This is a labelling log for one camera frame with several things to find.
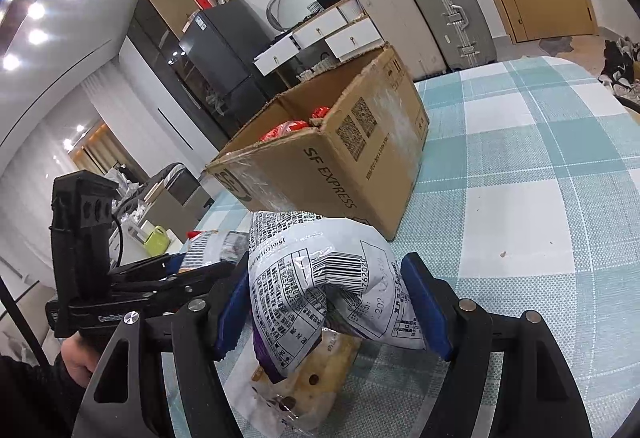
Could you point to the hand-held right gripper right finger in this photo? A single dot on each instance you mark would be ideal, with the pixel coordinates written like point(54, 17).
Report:
point(430, 313)

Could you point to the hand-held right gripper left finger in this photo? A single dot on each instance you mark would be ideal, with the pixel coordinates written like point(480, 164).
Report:
point(231, 318)

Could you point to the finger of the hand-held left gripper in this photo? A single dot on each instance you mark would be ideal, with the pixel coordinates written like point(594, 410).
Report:
point(200, 279)
point(150, 264)

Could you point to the grey red snack packet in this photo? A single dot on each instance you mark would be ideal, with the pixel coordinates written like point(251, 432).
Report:
point(215, 248)

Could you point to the white purple snack bag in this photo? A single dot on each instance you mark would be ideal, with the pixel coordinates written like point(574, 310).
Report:
point(340, 248)

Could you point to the red white snack packet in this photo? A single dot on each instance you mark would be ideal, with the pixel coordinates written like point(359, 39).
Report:
point(282, 131)
point(320, 113)

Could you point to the brown cardboard box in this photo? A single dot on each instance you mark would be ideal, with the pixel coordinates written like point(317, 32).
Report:
point(360, 153)

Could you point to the person's left forearm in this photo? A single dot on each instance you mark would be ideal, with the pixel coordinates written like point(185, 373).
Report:
point(30, 403)

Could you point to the person's left hand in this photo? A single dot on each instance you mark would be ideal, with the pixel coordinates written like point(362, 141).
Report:
point(77, 358)

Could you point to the green cup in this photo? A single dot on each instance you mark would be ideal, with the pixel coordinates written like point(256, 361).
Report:
point(157, 239)

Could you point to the grey chair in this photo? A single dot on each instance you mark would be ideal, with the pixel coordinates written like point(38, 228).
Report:
point(175, 183)

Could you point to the white curtain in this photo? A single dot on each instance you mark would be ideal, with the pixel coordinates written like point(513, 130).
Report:
point(45, 158)

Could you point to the clear wrapped pastry packet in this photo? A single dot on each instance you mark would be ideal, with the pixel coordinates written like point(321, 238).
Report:
point(315, 383)

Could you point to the white wardrobe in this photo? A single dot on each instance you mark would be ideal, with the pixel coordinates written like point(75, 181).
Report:
point(185, 128)

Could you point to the dark grey refrigerator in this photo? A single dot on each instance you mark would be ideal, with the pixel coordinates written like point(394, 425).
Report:
point(225, 58)

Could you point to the dark glass cabinet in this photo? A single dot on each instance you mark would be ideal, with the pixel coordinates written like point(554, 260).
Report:
point(155, 43)

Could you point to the woven laundry basket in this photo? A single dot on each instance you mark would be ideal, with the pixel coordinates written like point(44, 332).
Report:
point(317, 68)

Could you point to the white desk with drawers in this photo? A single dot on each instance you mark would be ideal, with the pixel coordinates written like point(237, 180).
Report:
point(345, 33)

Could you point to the oval mirror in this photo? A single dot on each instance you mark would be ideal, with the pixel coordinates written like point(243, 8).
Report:
point(280, 3)

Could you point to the beige suitcase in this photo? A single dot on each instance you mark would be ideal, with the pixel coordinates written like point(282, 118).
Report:
point(400, 23)

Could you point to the silver suitcase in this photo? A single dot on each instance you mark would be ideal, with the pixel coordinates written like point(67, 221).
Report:
point(450, 13)

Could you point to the pile of slippers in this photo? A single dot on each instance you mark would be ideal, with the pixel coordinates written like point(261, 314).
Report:
point(620, 63)

